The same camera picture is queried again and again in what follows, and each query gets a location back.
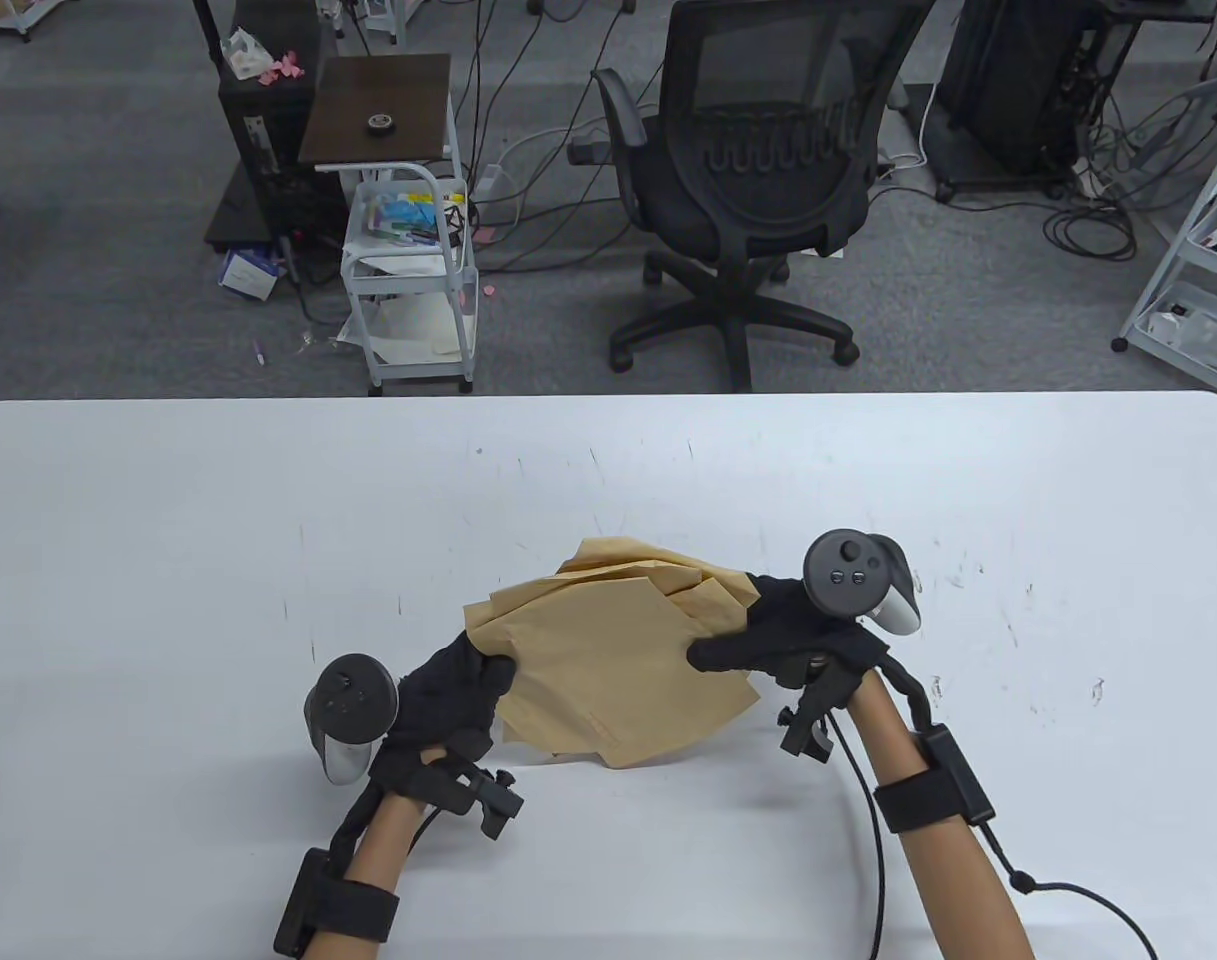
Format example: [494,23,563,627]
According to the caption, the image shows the person's right hand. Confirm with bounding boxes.
[686,573,889,691]

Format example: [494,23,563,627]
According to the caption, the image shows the person's left hand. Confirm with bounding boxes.
[370,630,517,798]

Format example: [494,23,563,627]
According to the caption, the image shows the pile of brown envelopes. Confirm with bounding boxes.
[463,537,764,771]

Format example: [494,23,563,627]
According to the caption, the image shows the person's right forearm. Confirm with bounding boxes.
[848,675,1034,960]

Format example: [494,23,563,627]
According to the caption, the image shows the person's left forearm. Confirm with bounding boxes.
[308,790,439,960]

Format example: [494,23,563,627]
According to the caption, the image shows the black sensor box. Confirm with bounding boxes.
[918,728,996,826]
[273,848,334,956]

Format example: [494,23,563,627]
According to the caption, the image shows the white paper sheets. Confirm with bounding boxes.
[368,300,464,363]

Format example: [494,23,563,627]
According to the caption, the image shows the black mesh office chair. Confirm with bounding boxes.
[566,0,937,393]

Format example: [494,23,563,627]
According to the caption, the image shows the white rolling cart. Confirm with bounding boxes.
[340,95,481,396]

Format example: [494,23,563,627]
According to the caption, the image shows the blue white cardboard box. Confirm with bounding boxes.
[218,248,281,303]

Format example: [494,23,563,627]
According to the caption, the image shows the white shelf trolley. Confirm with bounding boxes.
[1111,120,1217,391]

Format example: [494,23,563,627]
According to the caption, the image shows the black equipment cabinet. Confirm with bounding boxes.
[940,0,1104,196]

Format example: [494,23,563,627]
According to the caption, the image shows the black computer tower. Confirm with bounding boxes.
[218,0,324,241]

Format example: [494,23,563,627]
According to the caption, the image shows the dark brown wooden board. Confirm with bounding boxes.
[298,55,452,166]

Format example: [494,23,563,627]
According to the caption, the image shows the crumpled white tissue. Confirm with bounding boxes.
[223,28,269,81]

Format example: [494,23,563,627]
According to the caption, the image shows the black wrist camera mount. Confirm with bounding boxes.
[418,750,526,841]
[776,655,874,763]

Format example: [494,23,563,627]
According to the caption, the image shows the black braided glove cable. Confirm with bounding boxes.
[326,780,384,869]
[868,655,937,741]

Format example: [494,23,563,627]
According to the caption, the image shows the black wrist strap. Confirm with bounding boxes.
[873,770,954,834]
[313,880,401,943]

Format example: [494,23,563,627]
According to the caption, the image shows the thin black camera cable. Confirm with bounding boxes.
[828,715,887,960]

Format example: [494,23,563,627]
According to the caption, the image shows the black cable with knob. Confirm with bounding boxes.
[983,825,1161,960]

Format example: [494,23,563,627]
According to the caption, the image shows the coiled black cable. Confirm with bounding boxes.
[1043,185,1139,263]

